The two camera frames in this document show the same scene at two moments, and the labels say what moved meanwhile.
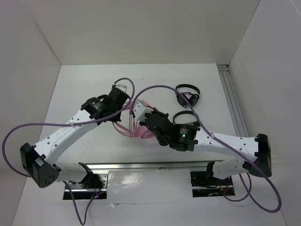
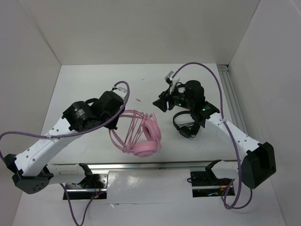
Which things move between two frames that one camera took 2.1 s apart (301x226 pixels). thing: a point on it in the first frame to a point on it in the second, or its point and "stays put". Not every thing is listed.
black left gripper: (116, 118) stays put
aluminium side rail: (232, 101) stays put
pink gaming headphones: (140, 131) to (145, 138)
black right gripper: (161, 113) to (165, 96)
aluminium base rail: (106, 168) stays put
